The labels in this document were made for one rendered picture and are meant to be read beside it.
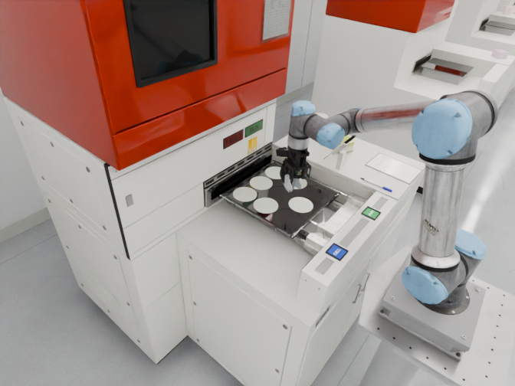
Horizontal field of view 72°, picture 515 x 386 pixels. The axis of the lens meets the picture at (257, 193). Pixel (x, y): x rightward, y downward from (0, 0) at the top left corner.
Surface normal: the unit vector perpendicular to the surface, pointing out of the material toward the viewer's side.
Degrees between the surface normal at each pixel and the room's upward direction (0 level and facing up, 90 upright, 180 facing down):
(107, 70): 90
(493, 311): 0
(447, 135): 83
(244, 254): 0
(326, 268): 0
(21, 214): 90
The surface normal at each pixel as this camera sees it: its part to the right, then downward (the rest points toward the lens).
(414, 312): 0.05, -0.79
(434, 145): -0.79, 0.23
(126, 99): 0.77, 0.42
